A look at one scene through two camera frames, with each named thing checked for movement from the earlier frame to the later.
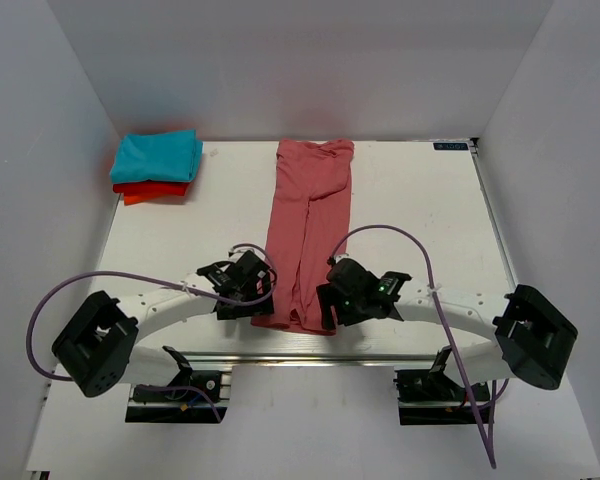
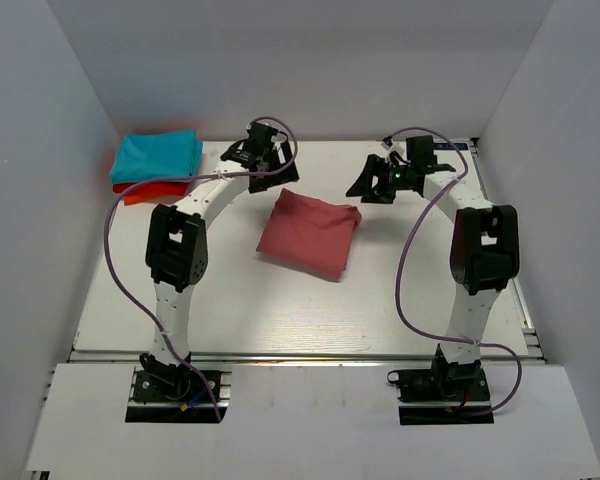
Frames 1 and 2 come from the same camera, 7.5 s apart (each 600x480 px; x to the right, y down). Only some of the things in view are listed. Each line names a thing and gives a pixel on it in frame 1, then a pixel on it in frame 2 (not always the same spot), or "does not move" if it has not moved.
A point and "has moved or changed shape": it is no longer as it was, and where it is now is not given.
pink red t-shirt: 309,222 has moved or changed shape
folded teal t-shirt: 174,155 does not move
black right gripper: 326,293 -> 363,188
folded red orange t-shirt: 139,192 does not move
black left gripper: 263,308 -> 263,184
